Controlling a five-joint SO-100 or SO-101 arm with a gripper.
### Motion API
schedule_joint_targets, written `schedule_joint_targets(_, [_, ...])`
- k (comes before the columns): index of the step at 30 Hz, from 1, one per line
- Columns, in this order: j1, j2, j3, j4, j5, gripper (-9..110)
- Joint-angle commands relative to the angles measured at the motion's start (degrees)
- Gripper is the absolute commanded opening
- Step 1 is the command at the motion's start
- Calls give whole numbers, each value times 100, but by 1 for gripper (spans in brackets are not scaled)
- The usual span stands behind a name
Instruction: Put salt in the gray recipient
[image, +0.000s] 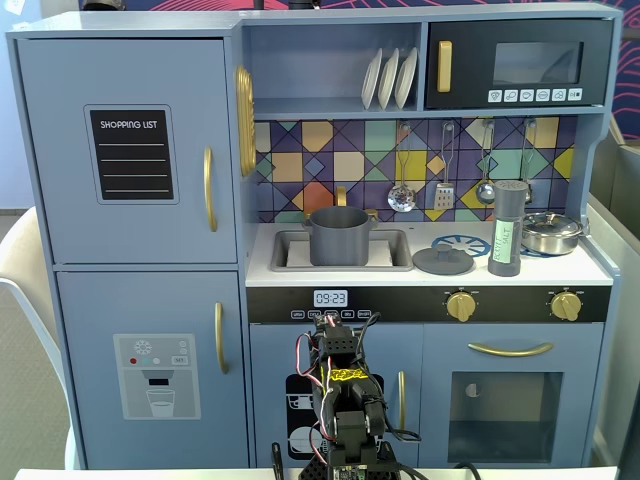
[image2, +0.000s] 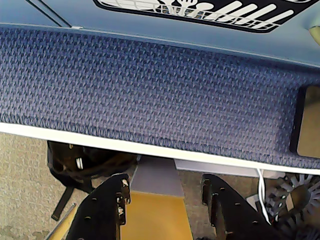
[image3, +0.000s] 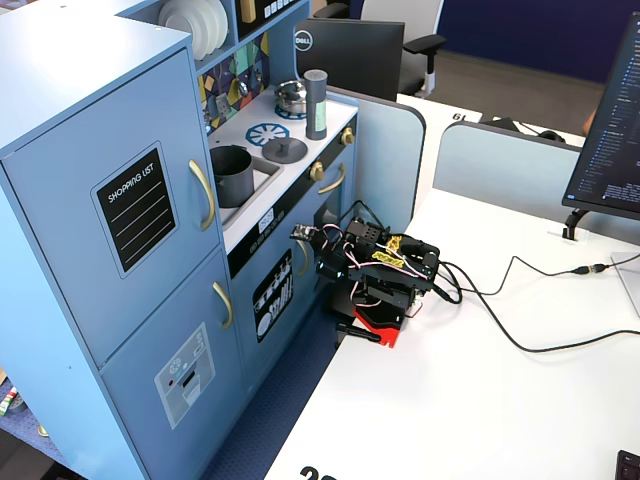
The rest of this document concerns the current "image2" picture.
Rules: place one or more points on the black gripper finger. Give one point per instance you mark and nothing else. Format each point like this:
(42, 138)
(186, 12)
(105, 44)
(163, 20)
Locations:
(232, 217)
(100, 212)

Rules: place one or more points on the black backpack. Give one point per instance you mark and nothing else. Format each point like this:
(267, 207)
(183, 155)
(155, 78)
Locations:
(82, 162)

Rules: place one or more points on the yellow board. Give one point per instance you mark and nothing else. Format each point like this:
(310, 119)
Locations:
(155, 217)

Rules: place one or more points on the black ribbed plastic object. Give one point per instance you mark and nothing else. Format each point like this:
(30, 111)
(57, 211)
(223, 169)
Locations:
(300, 197)

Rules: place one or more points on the blue woven fabric mat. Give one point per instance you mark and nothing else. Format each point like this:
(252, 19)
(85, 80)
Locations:
(150, 95)

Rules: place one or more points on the dishwasher door with rack print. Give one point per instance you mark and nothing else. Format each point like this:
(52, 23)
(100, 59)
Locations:
(155, 23)

